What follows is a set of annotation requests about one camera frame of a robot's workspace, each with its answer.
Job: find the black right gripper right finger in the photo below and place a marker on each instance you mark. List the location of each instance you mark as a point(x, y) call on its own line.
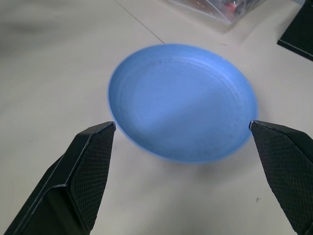
point(288, 166)

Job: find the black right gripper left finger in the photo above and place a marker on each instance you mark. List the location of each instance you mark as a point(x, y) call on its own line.
point(73, 186)

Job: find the blue round plate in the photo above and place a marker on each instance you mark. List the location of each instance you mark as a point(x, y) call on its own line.
point(181, 102)

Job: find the black stitched box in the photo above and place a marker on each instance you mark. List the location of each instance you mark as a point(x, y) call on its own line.
point(298, 27)

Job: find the clear plastic bag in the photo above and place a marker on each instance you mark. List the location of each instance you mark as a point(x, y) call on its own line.
point(210, 12)

